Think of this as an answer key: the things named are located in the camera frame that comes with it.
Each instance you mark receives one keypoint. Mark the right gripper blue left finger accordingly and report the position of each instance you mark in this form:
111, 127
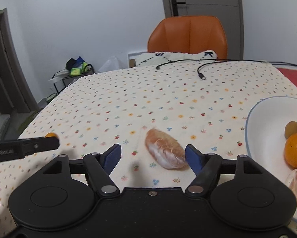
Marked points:
99, 167

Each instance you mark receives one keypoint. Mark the large orange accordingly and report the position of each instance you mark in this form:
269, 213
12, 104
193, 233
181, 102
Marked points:
291, 151

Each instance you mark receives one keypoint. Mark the white plate blue rim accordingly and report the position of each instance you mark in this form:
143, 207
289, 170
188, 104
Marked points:
265, 135

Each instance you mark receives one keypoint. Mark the white box behind chair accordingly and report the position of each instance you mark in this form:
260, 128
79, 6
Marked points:
131, 58

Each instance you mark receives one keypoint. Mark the clear plastic bag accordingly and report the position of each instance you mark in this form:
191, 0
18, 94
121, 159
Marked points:
113, 63

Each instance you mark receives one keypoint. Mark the black side rack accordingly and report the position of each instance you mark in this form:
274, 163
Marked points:
63, 78

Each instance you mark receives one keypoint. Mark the grey door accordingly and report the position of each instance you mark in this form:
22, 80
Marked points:
229, 13

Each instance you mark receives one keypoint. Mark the black door handle lock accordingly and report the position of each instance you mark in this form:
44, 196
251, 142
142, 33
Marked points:
174, 4

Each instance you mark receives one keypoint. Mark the green and black bag pile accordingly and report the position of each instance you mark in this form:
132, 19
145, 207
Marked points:
76, 67

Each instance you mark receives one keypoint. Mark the white cushion black letters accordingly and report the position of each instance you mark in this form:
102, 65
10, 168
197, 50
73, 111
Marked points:
155, 58

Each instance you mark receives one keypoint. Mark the dark doorway frame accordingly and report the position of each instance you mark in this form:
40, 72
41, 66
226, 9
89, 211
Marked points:
15, 94

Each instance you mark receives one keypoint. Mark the brown longan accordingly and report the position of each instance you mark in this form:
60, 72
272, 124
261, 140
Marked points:
290, 129

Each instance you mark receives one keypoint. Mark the small pomelo segment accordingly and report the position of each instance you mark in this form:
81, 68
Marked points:
165, 149

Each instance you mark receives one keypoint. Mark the orange leather chair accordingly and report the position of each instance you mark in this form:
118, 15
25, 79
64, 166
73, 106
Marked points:
189, 34

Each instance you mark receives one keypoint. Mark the orange mandarin edge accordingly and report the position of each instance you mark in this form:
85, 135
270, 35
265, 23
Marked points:
51, 134

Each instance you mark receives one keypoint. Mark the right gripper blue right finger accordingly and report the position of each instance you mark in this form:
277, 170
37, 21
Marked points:
206, 168

